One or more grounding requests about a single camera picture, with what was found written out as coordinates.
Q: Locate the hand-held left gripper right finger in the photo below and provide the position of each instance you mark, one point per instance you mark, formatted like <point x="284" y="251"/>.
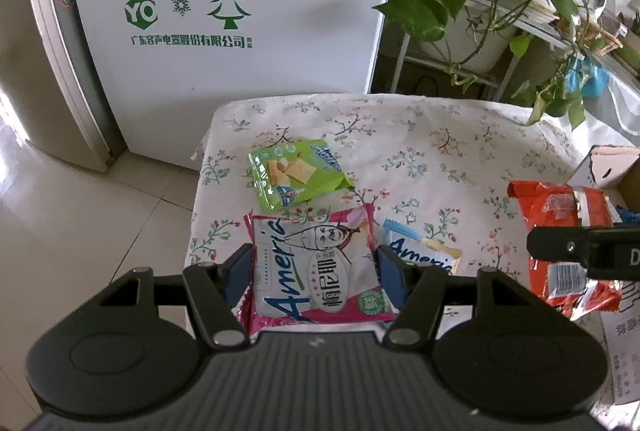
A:
<point x="392" y="278"/>

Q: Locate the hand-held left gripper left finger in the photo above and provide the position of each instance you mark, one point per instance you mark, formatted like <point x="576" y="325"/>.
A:
<point x="237" y="276"/>

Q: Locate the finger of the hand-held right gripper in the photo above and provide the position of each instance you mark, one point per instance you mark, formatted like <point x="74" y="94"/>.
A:
<point x="555" y="243"/>

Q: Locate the red snack packet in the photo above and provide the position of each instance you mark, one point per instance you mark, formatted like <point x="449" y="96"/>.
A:
<point x="550" y="206"/>

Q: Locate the pink white snack packet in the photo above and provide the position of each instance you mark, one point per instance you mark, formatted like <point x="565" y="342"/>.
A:
<point x="320" y="271"/>

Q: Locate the white cardboard box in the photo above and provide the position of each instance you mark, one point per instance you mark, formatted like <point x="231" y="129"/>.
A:
<point x="605" y="166"/>

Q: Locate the light blue snack packet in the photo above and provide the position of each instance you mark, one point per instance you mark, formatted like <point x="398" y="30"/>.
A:
<point x="425" y="251"/>

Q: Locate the white printed paper sheet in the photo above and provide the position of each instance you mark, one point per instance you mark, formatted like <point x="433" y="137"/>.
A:
<point x="622" y="361"/>

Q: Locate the green snack packet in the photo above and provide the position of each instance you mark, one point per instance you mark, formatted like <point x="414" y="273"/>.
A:
<point x="300" y="171"/>

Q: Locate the floral tablecloth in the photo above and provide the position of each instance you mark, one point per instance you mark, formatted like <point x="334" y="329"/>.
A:
<point x="400" y="136"/>

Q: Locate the clear plastic table cover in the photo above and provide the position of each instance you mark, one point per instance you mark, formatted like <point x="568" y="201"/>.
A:
<point x="625" y="106"/>

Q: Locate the blue plastic bag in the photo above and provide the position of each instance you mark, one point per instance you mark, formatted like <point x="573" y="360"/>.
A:
<point x="592" y="78"/>

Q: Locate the wicker basket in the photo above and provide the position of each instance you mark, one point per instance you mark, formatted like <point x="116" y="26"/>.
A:
<point x="600" y="41"/>

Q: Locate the white refrigerator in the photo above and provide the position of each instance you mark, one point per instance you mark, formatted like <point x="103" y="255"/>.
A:
<point x="250" y="61"/>

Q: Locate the white metal plant stand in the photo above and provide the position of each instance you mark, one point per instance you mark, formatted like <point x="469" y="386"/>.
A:
<point x="401" y="61"/>

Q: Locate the white plant pot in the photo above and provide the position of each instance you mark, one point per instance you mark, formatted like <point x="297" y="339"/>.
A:
<point x="475" y="41"/>

